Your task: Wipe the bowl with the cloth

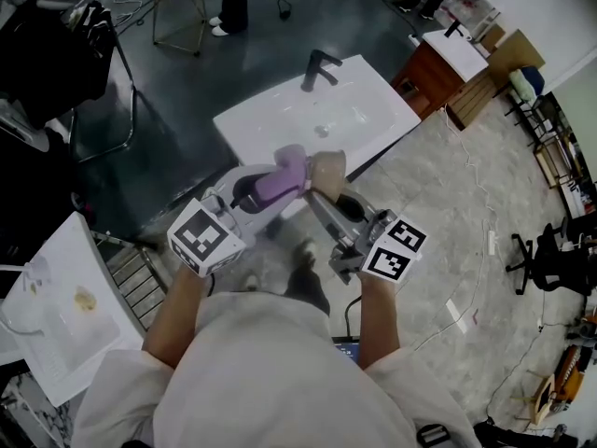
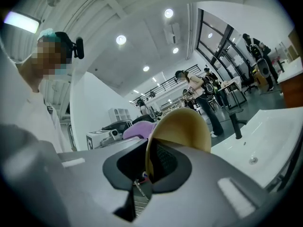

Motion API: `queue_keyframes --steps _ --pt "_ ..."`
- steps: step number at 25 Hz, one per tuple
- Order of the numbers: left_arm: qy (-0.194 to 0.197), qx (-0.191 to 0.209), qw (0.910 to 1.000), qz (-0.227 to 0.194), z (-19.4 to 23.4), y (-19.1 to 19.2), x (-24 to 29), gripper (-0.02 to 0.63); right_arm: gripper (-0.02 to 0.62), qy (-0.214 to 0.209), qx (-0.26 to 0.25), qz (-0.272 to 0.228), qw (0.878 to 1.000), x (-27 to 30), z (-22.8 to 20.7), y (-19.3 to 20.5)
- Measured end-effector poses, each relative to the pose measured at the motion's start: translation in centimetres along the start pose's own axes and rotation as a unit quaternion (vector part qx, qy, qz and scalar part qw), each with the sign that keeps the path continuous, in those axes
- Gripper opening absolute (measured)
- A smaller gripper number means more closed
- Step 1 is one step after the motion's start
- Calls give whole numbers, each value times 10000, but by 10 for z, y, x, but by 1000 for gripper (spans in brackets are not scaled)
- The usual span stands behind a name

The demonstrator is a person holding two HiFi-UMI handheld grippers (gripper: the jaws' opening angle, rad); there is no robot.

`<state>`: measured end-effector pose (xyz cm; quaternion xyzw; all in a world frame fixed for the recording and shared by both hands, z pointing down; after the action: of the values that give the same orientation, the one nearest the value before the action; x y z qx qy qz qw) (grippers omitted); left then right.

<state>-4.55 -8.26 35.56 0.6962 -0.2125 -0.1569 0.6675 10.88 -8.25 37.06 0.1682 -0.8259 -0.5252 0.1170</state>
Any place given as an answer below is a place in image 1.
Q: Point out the person's right forearm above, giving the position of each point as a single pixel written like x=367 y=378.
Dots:
x=380 y=325

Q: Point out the person's black trouser leg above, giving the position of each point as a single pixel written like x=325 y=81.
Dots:
x=308 y=287

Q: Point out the large white sink basin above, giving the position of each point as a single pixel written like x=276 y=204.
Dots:
x=289 y=110

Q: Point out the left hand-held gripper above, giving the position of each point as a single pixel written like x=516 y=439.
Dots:
x=205 y=238

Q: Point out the wooden slatted pallet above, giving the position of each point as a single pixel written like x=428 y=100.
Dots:
x=473 y=101

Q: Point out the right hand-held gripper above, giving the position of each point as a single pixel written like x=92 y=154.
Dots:
x=392 y=259

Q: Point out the small white sink top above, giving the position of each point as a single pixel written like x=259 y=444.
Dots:
x=459 y=54

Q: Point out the brown wooden cabinet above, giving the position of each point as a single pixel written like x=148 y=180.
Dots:
x=429 y=75

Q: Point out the metal slatted sink stand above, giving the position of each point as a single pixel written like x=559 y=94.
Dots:
x=135 y=283

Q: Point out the person's beige shirt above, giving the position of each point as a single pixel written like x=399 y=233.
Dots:
x=280 y=390

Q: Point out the tall black faucet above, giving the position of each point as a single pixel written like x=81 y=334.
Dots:
x=311 y=70

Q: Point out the black office chair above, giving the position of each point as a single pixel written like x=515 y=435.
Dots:
x=555 y=259

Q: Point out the person's white shoe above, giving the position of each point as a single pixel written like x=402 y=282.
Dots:
x=252 y=282

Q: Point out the yellowish residue lump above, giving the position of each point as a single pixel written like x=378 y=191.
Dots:
x=85 y=298

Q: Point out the white arched faucet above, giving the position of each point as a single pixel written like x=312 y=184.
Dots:
x=37 y=269

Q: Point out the light green cushion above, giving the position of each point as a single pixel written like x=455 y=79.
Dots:
x=521 y=84

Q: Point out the small black faucet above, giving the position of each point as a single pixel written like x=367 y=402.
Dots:
x=453 y=30

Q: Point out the blue chair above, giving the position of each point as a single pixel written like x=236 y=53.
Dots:
x=536 y=78

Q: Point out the white power strip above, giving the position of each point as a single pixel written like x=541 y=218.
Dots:
x=491 y=243

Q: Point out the black fabric bag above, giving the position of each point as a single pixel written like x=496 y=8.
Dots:
x=42 y=63

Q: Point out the person's left forearm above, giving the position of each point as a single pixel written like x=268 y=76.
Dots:
x=175 y=325

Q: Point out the black white striped garment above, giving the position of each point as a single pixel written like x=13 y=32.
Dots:
x=93 y=28

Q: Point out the metal frame chair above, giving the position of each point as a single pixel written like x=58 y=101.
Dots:
x=102 y=124

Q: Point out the brown cardboard sheet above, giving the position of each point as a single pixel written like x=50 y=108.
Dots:
x=517 y=49

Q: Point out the white sink with white faucet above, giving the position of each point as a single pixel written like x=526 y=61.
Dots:
x=93 y=339

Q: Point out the dark tablet with blue screen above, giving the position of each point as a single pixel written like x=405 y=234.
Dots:
x=347 y=353

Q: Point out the beige bowl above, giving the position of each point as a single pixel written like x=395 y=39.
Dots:
x=326 y=175

